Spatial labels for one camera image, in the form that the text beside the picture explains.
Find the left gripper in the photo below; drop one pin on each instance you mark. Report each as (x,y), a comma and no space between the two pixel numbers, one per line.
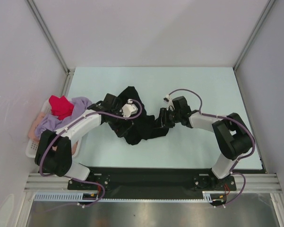
(119,129)

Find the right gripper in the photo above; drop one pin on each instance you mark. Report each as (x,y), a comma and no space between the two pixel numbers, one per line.
(163,113)

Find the black t shirt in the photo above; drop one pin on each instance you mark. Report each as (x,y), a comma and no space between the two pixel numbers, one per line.
(144,126)

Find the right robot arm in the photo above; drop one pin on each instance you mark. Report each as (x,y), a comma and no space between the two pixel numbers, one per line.
(232,136)

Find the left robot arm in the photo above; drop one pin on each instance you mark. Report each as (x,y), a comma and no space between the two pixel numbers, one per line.
(54,154)

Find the red t shirt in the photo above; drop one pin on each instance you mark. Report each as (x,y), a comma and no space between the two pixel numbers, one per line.
(61,107)

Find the lilac t shirt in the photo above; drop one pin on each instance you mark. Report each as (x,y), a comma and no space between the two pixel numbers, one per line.
(80,105)

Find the pink t shirt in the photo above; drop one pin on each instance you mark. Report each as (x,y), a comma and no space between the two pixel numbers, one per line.
(35,126)

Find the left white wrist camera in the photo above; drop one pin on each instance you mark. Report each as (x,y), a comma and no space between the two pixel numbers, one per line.
(129,109)

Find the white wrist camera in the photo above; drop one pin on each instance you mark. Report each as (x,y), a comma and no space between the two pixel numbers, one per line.
(167,99)
(129,109)

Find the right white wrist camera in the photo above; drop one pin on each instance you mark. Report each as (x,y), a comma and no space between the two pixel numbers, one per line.
(167,99)

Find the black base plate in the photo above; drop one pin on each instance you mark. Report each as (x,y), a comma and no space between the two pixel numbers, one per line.
(154,183)

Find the white slotted cable duct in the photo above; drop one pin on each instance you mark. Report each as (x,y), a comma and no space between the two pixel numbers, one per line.
(86,197)

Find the aluminium front rail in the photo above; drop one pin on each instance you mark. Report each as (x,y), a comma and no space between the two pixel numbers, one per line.
(255,183)

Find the left aluminium corner post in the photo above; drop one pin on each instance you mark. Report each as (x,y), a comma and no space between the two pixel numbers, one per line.
(47,34)

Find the aluminium corner post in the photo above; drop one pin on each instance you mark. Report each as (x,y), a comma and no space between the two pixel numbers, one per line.
(47,34)
(254,33)

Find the right aluminium corner post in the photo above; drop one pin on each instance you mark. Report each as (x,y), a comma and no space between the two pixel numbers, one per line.
(254,33)

